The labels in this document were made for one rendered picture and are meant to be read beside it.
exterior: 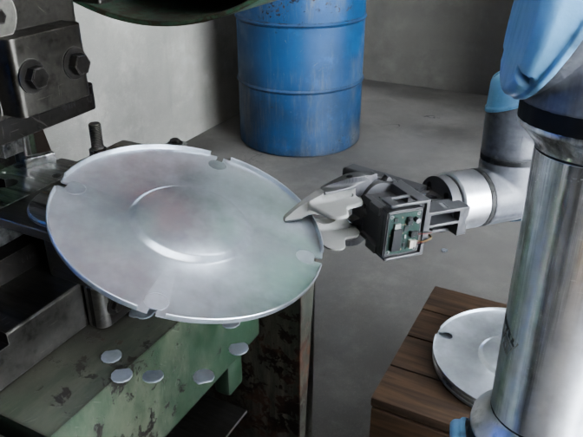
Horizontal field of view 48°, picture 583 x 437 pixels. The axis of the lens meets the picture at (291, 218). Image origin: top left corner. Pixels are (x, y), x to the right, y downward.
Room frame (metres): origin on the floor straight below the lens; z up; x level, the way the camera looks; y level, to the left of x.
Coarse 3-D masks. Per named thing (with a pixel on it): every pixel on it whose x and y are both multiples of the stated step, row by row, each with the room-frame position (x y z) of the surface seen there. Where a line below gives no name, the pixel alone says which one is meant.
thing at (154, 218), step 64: (64, 192) 0.61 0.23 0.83; (128, 192) 0.63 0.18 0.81; (192, 192) 0.65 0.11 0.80; (256, 192) 0.69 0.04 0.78; (64, 256) 0.50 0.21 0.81; (128, 256) 0.53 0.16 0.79; (192, 256) 0.55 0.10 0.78; (256, 256) 0.58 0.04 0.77; (320, 256) 0.60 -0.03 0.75; (192, 320) 0.46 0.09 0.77
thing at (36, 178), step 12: (12, 168) 0.77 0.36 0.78; (24, 168) 0.77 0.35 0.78; (36, 168) 0.77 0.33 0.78; (48, 168) 0.77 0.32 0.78; (60, 168) 0.77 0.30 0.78; (0, 180) 0.74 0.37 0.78; (12, 180) 0.74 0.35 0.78; (24, 180) 0.74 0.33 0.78; (36, 180) 0.74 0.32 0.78; (48, 180) 0.74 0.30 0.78; (0, 192) 0.70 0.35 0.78; (12, 192) 0.70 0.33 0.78; (24, 192) 0.70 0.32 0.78; (0, 204) 0.67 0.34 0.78; (0, 228) 0.65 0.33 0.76; (0, 240) 0.65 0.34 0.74
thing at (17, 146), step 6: (6, 144) 0.71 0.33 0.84; (12, 144) 0.72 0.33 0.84; (18, 144) 0.72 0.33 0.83; (24, 144) 0.74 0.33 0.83; (0, 150) 0.71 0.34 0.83; (6, 150) 0.71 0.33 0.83; (12, 150) 0.72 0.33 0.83; (18, 150) 0.72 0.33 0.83; (0, 156) 0.71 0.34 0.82; (6, 156) 0.71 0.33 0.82
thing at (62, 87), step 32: (0, 0) 0.65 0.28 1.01; (32, 0) 0.70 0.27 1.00; (64, 0) 0.74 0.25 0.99; (0, 32) 0.65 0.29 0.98; (32, 32) 0.67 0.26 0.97; (64, 32) 0.70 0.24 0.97; (0, 64) 0.64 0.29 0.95; (32, 64) 0.65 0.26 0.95; (64, 64) 0.69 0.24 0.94; (0, 96) 0.64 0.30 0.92; (32, 96) 0.65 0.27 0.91; (64, 96) 0.68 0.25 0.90
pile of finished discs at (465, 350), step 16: (448, 320) 0.99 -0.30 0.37; (464, 320) 1.00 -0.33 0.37; (480, 320) 1.00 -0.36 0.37; (496, 320) 1.00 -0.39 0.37; (448, 336) 0.96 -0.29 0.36; (464, 336) 0.95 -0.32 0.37; (480, 336) 0.95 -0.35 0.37; (496, 336) 0.94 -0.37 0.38; (432, 352) 0.91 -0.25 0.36; (448, 352) 0.91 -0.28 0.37; (464, 352) 0.91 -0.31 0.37; (480, 352) 0.90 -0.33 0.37; (496, 352) 0.90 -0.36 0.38; (448, 368) 0.87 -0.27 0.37; (464, 368) 0.87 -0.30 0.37; (480, 368) 0.87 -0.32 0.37; (448, 384) 0.84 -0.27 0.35; (464, 384) 0.82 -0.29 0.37; (480, 384) 0.82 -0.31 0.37; (464, 400) 0.80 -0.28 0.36
